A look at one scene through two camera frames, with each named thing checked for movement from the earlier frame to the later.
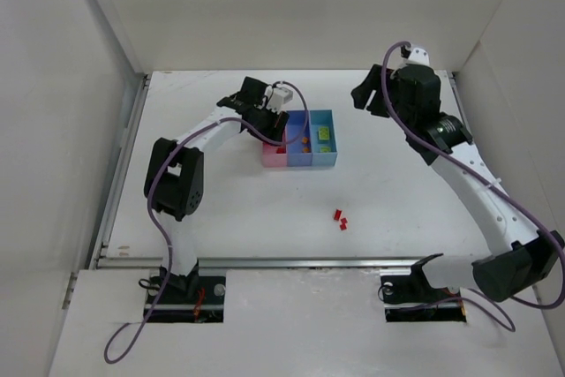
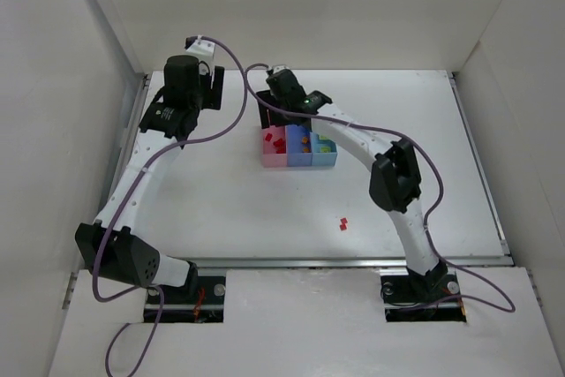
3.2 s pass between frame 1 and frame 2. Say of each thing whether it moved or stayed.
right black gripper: moved
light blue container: stayed
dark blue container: stayed
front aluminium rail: stayed
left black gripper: moved
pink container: stayed
